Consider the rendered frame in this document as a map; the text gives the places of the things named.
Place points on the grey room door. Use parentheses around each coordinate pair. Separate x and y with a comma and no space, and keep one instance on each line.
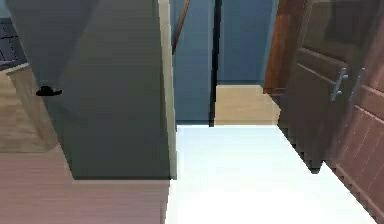
(110,100)

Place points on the brown wooden cupboard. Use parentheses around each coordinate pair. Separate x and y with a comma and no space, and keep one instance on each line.
(336,83)

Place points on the dark slatted furniture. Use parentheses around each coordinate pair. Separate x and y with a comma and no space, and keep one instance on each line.
(8,43)

